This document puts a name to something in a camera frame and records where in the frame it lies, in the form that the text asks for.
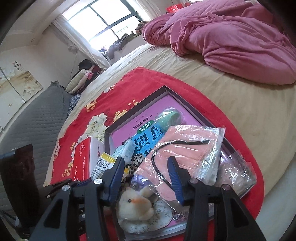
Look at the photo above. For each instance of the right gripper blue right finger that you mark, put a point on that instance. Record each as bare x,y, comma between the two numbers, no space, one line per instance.
180,181

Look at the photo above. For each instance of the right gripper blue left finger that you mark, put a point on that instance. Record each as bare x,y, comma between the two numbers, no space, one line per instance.
112,182

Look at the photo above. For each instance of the yellow white snack packet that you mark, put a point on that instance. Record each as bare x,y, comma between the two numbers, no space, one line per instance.
106,162

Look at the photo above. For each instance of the pink mask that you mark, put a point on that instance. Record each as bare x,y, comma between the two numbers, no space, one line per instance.
196,149

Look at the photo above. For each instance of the leopard print scrunchie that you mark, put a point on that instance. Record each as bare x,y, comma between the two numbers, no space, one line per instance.
132,167

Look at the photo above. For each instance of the clear bag with brown item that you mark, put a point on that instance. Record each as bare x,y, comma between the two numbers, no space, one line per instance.
237,173

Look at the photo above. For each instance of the green sponge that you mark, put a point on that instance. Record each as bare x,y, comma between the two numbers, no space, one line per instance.
169,117

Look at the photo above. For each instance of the white duck plush toy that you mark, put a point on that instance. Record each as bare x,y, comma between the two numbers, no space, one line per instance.
135,205

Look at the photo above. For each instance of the red tissue box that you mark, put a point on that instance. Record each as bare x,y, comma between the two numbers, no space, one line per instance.
85,157

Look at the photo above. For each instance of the grey tray with pink book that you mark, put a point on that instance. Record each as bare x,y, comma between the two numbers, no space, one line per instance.
166,222

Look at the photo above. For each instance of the grey quilted headboard cushion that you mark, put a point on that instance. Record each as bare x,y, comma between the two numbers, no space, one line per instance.
39,124

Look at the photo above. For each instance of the red floral blanket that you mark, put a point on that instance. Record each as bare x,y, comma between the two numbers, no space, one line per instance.
135,92

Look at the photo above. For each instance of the folded blankets stack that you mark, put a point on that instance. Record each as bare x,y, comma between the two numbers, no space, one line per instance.
81,80

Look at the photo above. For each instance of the beige bed sheet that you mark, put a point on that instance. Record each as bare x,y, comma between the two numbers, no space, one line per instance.
263,114

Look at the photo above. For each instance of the clothes on window sill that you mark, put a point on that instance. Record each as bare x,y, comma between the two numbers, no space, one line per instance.
127,43

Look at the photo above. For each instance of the white curtain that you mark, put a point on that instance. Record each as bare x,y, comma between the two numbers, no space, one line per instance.
80,42

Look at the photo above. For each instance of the pink crumpled quilt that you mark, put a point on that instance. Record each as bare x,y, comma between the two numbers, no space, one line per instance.
237,37

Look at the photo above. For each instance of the red gift bags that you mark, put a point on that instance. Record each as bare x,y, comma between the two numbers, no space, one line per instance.
176,7

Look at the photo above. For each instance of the wall painting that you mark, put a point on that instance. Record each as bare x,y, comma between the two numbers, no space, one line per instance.
18,86

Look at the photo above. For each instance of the window frame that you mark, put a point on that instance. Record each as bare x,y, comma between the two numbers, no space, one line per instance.
102,22

